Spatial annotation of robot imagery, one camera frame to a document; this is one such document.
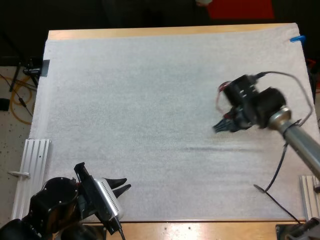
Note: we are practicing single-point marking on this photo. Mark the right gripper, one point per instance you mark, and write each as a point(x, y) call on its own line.
point(240, 92)

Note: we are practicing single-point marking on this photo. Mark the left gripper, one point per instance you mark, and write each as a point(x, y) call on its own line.
point(87, 186)

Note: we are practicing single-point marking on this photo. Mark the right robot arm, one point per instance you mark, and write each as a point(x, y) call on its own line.
point(300, 140)

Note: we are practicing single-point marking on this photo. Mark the blue clip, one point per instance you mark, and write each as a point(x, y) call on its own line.
point(298, 38)

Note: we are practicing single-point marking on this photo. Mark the dark clamp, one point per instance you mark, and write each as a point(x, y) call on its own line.
point(45, 68)

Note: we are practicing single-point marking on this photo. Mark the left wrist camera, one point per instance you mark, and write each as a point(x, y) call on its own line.
point(110, 200)

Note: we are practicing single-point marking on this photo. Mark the ribbed aluminium rail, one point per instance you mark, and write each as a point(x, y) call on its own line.
point(308, 200)
point(32, 160)

